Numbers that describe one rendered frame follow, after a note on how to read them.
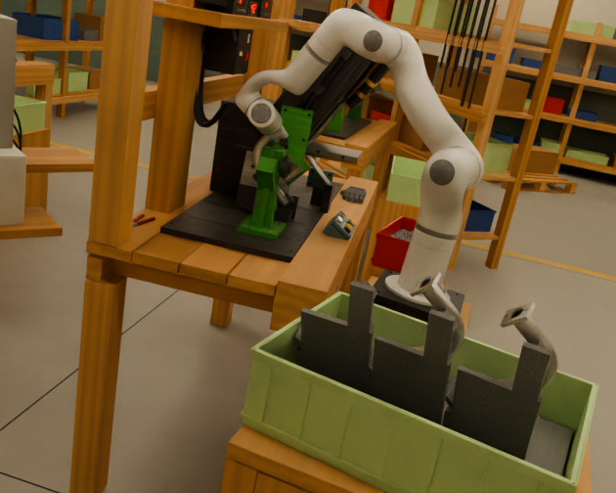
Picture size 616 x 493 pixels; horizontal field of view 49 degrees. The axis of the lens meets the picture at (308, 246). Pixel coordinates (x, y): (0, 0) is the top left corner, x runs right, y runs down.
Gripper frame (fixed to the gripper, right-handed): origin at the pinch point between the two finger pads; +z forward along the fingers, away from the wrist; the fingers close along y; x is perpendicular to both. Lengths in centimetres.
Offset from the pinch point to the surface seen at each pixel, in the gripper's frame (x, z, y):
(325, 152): -10.2, 14.3, -12.9
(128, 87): 24, -62, 17
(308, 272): 12, -40, -48
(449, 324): -11, -112, -70
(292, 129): -4.9, 2.5, -2.0
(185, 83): 15.5, -24.0, 23.1
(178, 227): 41, -28, -15
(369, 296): -2, -106, -59
